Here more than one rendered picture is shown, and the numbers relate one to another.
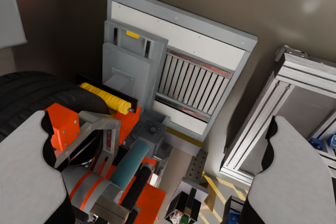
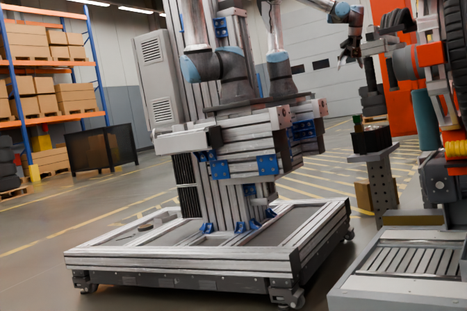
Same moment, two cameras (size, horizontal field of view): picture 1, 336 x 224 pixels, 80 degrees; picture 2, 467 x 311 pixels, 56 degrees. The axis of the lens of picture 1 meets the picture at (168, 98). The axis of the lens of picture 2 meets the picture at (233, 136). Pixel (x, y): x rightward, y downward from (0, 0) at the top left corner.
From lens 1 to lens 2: 1.25 m
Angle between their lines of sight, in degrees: 61
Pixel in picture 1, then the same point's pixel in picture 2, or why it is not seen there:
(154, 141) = (427, 169)
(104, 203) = (379, 48)
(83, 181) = not seen: hidden behind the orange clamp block
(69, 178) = not seen: hidden behind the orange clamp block
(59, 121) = (422, 51)
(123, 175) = (418, 101)
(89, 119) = (431, 84)
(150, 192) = (406, 126)
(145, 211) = (399, 105)
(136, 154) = (423, 128)
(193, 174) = (380, 186)
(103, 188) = (406, 66)
